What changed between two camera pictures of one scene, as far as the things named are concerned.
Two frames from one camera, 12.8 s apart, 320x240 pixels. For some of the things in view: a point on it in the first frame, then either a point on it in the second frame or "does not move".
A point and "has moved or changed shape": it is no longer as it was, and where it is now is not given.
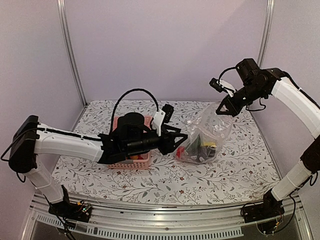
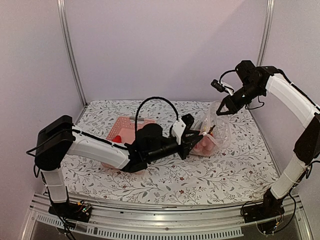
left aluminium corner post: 62,9 does not move
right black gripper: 232,110 does not move
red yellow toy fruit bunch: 139,157 has moved or changed shape
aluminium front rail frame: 148,221 does not move
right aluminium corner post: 266,33 does not move
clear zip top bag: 205,134 has moved or changed shape
